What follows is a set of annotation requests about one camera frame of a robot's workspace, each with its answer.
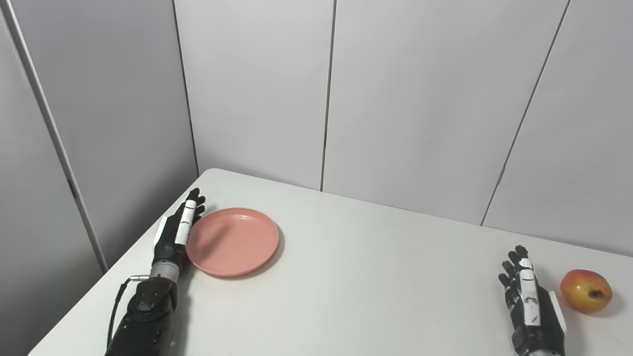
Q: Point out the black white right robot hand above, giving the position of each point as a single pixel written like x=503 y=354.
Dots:
x=534 y=321

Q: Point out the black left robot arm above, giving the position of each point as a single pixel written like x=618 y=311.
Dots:
x=143 y=316

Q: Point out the red yellow apple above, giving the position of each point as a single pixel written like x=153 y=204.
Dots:
x=584 y=291

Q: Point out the pink round plate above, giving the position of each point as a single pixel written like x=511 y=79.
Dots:
x=232 y=242

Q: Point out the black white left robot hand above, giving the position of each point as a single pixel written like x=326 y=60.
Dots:
x=168 y=244

